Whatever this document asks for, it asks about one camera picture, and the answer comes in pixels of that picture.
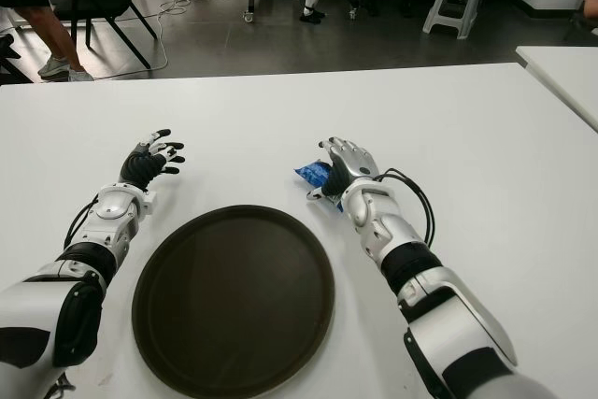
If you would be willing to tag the black chair frame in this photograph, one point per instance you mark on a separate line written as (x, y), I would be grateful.
(7, 55)

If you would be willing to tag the white side table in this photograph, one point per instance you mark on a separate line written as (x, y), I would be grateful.
(565, 72)

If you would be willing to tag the blue Oreo cookie package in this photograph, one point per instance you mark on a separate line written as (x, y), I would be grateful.
(313, 172)

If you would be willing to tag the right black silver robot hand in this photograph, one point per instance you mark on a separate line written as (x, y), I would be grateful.
(357, 161)

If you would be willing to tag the black chair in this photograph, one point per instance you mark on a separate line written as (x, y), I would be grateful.
(93, 2)

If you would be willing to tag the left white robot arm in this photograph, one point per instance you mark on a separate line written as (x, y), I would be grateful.
(37, 310)

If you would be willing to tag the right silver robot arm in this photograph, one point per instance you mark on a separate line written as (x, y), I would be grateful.
(448, 319)

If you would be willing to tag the person in black shorts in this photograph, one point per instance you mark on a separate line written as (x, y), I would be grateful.
(56, 39)

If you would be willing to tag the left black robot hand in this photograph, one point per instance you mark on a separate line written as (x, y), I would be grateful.
(138, 166)

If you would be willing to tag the round dark brown tray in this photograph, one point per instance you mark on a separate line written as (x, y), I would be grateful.
(233, 301)

